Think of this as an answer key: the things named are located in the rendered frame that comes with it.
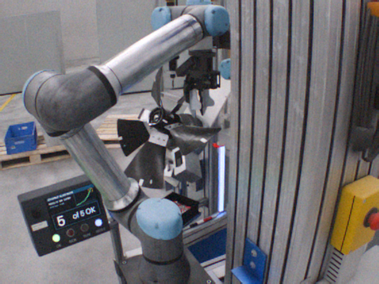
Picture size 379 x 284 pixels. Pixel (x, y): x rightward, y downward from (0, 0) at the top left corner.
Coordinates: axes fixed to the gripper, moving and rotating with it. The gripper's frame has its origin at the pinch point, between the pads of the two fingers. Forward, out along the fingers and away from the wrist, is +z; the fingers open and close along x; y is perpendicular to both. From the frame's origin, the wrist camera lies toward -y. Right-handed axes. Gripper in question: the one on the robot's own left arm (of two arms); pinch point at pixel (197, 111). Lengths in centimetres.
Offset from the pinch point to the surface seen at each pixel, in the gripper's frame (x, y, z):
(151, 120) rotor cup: 18, -62, 23
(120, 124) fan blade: 13, -89, 31
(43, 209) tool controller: -52, -10, 22
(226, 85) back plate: 65, -56, 11
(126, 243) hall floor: 20, -121, 143
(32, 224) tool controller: -57, -9, 25
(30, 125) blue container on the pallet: 5, -395, 112
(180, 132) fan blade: 22, -41, 24
